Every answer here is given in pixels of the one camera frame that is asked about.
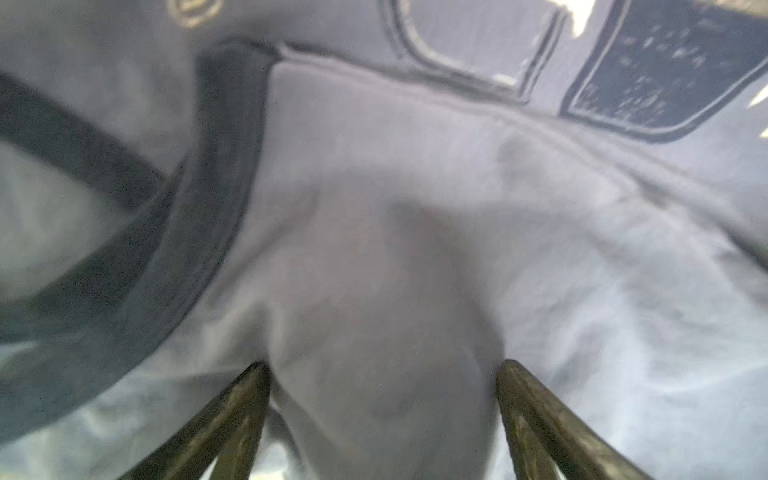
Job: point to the grey blue tank top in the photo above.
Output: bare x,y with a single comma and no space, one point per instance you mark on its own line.
382,202

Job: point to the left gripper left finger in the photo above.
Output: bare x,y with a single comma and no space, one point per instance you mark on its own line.
224,435

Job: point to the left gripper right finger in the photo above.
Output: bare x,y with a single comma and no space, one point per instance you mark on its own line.
546,440

